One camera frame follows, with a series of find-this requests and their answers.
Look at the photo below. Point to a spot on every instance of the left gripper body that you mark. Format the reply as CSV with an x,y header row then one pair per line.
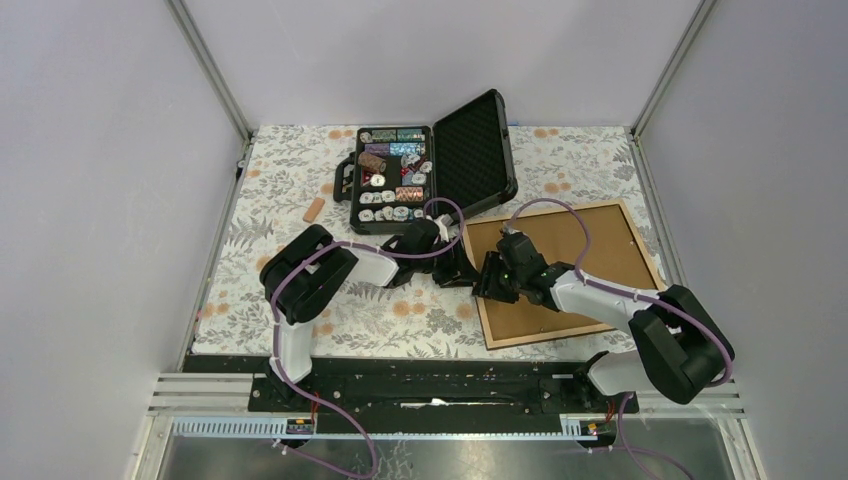
x,y
437,264

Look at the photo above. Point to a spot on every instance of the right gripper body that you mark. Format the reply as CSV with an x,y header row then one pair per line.
x,y
519,280

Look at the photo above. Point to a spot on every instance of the brown frame backing board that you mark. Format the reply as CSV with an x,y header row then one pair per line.
x,y
617,253

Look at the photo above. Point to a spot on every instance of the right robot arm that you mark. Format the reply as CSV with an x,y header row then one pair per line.
x,y
679,350

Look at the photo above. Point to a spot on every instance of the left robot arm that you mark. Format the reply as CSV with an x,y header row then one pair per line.
x,y
302,279

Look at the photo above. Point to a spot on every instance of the orange poker chip stack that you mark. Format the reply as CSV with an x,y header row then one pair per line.
x,y
410,194

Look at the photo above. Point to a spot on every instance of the black poker chip case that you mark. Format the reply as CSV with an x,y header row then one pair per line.
x,y
463,161

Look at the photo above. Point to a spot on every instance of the brown poker chip stack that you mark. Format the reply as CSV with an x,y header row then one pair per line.
x,y
371,163

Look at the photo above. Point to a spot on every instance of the wooden block left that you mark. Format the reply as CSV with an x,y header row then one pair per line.
x,y
314,210

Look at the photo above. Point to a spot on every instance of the floral tablecloth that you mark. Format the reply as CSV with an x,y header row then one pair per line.
x,y
290,165

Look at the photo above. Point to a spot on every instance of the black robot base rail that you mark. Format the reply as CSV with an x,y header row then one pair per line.
x,y
435,396

